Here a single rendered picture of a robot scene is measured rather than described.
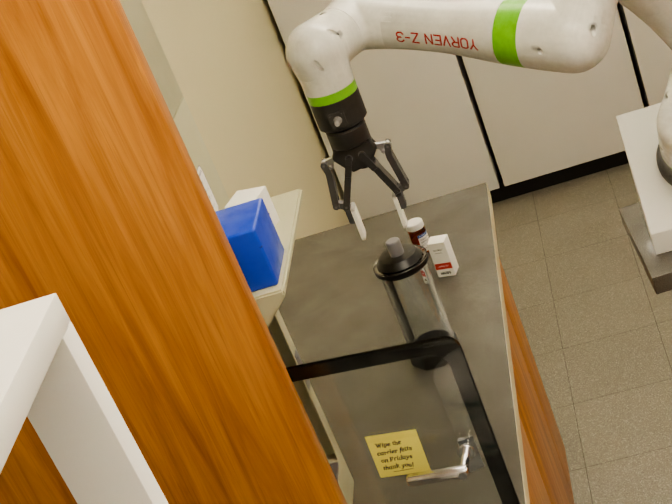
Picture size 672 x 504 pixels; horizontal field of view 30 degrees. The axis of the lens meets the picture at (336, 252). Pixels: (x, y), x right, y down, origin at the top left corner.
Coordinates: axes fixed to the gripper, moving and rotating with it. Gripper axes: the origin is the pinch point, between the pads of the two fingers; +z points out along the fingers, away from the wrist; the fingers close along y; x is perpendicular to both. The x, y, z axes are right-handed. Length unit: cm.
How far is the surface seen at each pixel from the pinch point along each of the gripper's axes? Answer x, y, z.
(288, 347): -36.4, -15.2, 0.8
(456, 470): -73, 11, 6
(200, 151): -37, -15, -37
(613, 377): 112, 29, 126
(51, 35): -74, -14, -69
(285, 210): -40.4, -5.6, -24.7
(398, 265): -3.8, 0.8, 8.6
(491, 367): -9.5, 11.6, 32.1
